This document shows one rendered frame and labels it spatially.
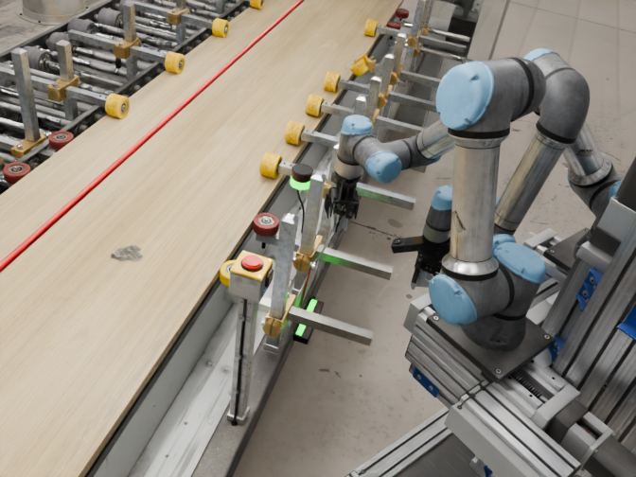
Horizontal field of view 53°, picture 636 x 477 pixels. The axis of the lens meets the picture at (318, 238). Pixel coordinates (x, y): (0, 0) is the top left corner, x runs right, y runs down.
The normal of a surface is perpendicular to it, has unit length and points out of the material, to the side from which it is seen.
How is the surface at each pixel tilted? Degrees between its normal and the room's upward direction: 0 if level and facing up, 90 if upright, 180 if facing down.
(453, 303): 97
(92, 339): 0
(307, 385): 0
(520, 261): 8
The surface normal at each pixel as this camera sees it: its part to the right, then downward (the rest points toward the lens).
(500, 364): 0.14, -0.77
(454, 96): -0.85, 0.11
